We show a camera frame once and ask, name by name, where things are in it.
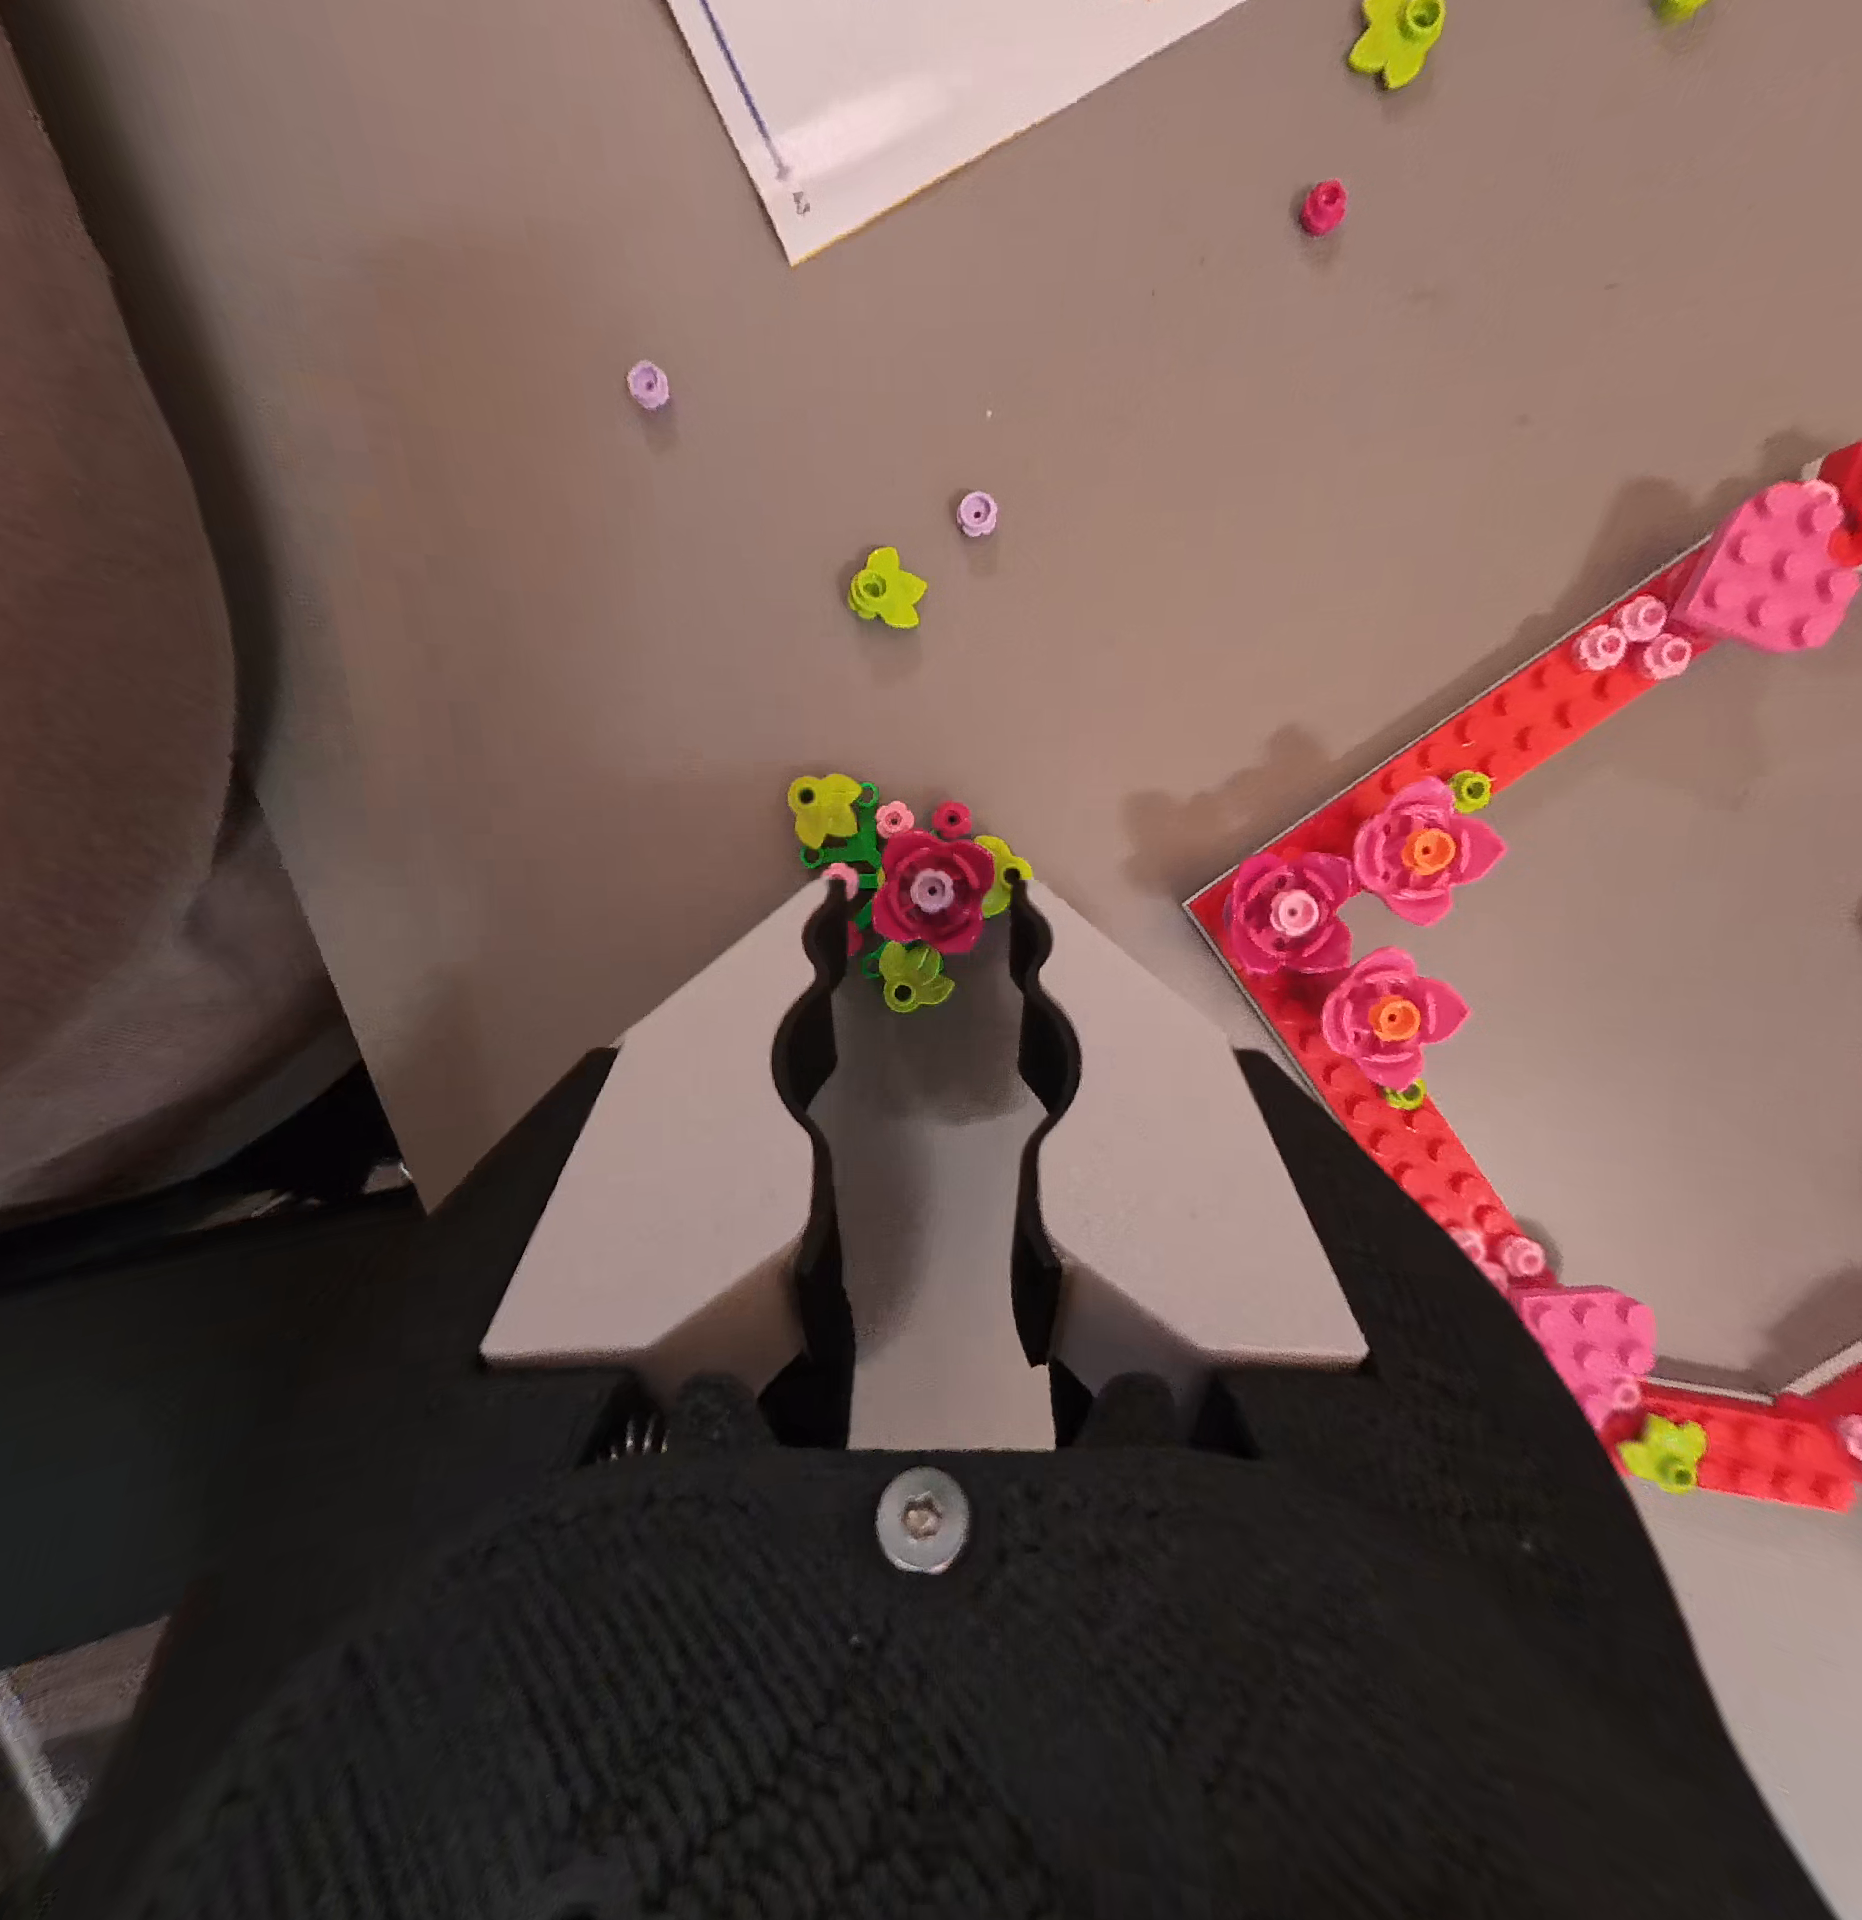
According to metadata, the dark cloth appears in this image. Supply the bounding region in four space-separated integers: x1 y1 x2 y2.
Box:
0 1073 468 1679

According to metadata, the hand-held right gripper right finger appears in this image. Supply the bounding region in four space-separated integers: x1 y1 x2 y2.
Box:
1004 875 1370 1449

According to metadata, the red lego frame with roses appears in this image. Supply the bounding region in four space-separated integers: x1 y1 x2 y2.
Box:
1183 436 1862 1517

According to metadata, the lego instruction booklet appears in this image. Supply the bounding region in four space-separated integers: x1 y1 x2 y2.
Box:
664 0 1252 270

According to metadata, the brown cloth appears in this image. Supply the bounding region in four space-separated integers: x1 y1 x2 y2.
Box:
0 0 366 1224

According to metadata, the lego flower cluster with rose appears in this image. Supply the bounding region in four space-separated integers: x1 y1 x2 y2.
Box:
786 771 1034 1015

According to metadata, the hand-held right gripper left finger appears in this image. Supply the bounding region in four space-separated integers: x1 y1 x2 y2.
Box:
481 873 860 1449

